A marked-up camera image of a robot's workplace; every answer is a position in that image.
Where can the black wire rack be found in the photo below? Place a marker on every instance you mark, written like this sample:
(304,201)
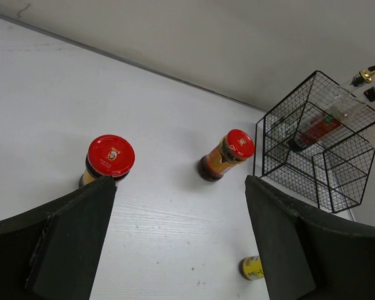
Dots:
(334,172)

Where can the tall red-lid sauce jar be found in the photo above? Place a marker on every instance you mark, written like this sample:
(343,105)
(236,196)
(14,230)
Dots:
(234,148)

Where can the small yellow bottle left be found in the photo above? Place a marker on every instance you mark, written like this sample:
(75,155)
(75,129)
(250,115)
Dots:
(251,268)

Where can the clear glass oil bottle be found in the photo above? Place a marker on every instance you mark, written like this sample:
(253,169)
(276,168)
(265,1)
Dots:
(356,84)

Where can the soy sauce bottle black cap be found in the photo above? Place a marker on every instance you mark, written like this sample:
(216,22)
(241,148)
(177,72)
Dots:
(317,125)

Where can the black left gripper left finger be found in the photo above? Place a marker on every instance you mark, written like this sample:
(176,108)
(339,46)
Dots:
(53,250)

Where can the short red-lid sauce jar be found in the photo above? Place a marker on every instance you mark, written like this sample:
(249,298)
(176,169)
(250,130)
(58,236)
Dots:
(108,155)

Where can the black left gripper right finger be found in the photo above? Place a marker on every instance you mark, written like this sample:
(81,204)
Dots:
(307,253)

